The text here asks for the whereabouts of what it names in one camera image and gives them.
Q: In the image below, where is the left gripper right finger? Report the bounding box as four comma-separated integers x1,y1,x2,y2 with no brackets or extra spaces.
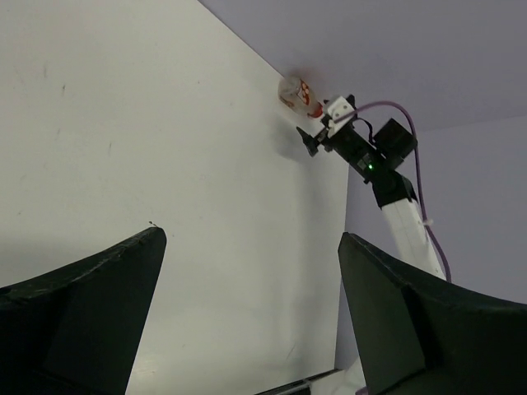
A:
338,233,526,394

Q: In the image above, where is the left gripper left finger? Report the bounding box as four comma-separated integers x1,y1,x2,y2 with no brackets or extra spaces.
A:
1,227,167,394

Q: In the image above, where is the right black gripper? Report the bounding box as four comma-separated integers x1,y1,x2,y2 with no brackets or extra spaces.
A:
296,118,371,165

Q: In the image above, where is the red label bottle red cap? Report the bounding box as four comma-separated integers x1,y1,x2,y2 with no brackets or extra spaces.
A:
277,77,324,119

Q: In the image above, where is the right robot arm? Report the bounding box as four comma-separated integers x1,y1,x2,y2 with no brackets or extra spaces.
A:
299,119,451,394

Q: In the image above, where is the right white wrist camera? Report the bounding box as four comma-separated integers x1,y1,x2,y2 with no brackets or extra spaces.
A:
322,95,356,137

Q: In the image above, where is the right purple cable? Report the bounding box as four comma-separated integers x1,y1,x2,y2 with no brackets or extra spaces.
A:
335,100,453,285

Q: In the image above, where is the metal base rail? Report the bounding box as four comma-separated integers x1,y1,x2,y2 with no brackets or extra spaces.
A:
258,369,340,395

